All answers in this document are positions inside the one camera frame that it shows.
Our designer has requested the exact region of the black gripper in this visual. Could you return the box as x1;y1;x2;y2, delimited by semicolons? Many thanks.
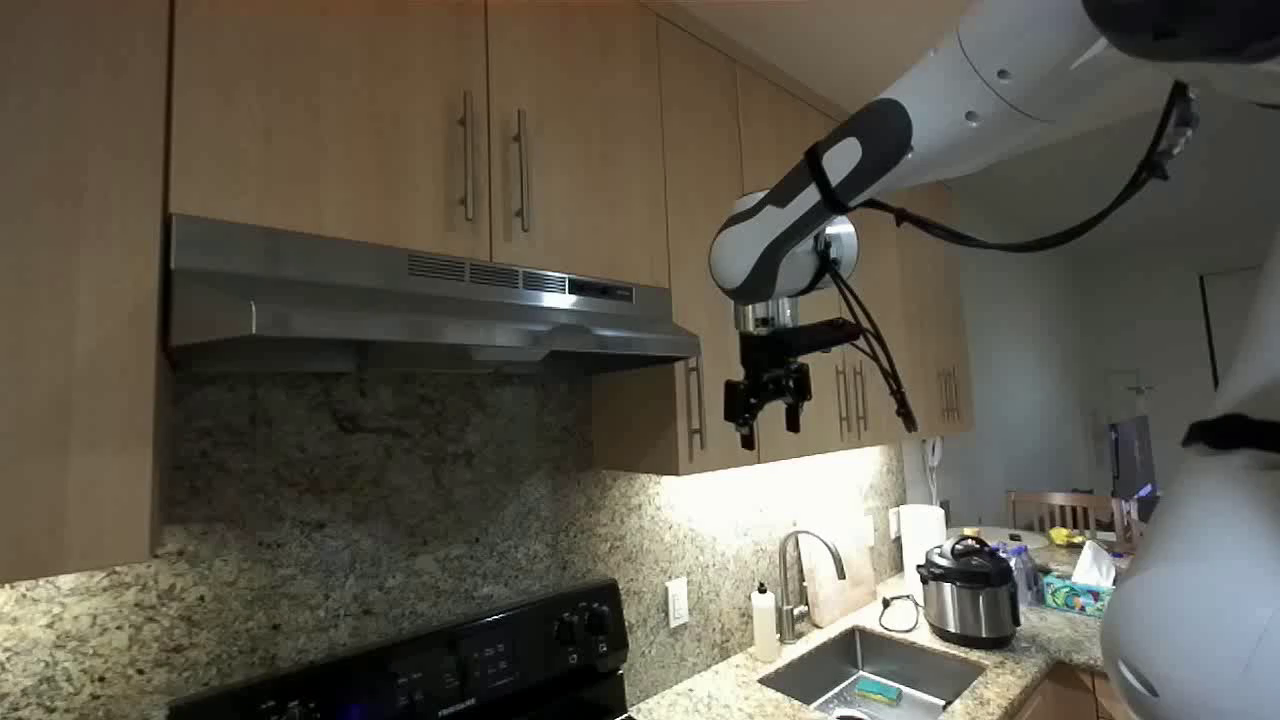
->
718;324;819;457

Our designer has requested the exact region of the black stove control console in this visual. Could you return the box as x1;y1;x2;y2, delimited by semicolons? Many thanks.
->
165;577;631;720

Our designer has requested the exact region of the metal kitchen faucet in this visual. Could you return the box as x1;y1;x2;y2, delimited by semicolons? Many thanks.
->
775;525;853;650

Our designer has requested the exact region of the white paper towel roll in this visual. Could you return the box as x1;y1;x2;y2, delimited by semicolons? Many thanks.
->
892;502;950;583

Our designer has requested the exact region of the white soap bottle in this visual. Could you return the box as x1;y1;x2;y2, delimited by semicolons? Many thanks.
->
746;579;785;665

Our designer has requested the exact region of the stainless steel sink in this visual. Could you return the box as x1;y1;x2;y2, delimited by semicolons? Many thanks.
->
754;622;986;720

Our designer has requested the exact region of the silver black pressure cooker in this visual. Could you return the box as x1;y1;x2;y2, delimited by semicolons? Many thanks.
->
914;530;1022;651

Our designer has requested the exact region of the wooden chair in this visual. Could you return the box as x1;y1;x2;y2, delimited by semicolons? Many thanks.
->
1002;483;1118;541

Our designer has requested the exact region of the clear plastic bottle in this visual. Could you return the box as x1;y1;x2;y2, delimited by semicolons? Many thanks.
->
998;531;1045;609

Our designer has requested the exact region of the green yellow sponge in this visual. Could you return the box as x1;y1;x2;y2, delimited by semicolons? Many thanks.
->
853;671;912;711

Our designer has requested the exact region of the green tissue box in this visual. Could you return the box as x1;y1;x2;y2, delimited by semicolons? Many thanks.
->
1035;538;1118;622

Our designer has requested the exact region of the dark flat screen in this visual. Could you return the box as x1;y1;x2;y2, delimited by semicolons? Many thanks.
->
1109;414;1159;509

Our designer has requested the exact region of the stainless steel range hood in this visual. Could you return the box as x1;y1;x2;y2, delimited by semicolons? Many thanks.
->
165;214;702;382

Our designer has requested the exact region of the metal cabinet handle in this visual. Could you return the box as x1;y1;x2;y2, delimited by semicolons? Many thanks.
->
454;88;479;230
506;105;535;242
853;361;874;441
679;351;711;457
830;365;854;446

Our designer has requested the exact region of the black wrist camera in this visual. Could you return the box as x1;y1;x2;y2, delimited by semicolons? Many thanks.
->
795;316;871;361

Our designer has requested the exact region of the long wooden wall cabinet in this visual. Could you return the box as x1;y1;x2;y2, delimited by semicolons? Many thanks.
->
584;17;974;482

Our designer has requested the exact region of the white wall outlet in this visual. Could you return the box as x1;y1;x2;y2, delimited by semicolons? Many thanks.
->
665;571;696;633

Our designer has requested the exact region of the black cord loop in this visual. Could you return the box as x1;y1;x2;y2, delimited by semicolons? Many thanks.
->
871;592;926;635

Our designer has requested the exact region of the black velcro strap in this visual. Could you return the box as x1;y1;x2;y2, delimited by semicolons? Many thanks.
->
1179;414;1280;457

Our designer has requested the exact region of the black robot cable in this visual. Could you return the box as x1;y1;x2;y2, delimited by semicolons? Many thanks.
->
804;78;1202;437

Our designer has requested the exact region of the two-door wooden wall cabinet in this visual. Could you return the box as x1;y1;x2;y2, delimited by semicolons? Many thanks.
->
167;0;674;291

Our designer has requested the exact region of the tall wooden wall cabinet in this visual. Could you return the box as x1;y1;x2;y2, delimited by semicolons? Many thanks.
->
0;0;175;587

